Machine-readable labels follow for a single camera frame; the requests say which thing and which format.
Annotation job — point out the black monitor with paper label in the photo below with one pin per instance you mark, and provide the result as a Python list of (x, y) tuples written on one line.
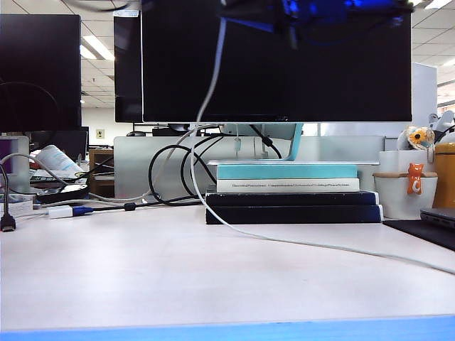
[(127, 64)]

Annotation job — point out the orange cat figurine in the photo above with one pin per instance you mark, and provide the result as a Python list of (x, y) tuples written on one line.
[(415, 177)]

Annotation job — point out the yellow canister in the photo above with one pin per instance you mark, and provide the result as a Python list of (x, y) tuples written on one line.
[(445, 177)]

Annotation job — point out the small dark background monitor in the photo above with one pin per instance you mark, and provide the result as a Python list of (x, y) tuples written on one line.
[(68, 142)]

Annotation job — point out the teal paperback book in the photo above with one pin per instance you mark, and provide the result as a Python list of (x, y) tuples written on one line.
[(284, 172)]

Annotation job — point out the white toy figure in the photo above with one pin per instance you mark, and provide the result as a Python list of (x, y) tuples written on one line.
[(445, 119)]

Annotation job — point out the silver framed purple display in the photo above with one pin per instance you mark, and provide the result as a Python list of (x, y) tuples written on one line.
[(22, 163)]

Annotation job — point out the white video adapter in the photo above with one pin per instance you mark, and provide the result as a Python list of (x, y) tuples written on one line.
[(59, 212)]

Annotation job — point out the white mug with fox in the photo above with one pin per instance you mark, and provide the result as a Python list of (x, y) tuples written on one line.
[(392, 195)]

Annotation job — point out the black hardcover book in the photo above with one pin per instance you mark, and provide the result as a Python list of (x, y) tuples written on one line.
[(284, 199), (284, 215)]

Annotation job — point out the white square container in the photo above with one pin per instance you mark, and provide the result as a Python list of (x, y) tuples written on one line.
[(392, 161)]

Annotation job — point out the white box blue print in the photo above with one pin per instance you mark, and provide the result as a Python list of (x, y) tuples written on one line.
[(17, 207)]

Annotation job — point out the white paperback book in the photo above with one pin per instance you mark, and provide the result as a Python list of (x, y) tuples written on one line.
[(284, 185)]

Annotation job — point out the wooden shelf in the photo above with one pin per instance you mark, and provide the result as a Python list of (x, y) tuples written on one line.
[(102, 188)]

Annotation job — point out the grey laptop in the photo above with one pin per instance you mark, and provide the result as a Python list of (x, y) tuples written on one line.
[(438, 216)]

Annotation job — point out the wide black desktop monitor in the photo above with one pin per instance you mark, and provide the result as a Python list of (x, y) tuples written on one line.
[(284, 81)]

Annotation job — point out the white partition panel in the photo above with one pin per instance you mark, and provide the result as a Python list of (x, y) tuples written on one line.
[(424, 99)]

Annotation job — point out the white bottle teal print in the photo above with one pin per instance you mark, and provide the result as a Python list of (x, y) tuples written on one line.
[(54, 158)]

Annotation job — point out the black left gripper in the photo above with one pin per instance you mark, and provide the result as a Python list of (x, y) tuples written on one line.
[(320, 14)]

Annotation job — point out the ceiling light panel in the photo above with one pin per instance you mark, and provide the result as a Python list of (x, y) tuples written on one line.
[(95, 49)]

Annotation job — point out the green printed booklet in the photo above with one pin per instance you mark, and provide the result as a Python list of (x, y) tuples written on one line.
[(43, 177)]

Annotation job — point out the crochet sunflower doll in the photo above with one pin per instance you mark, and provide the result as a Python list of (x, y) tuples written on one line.
[(417, 136)]

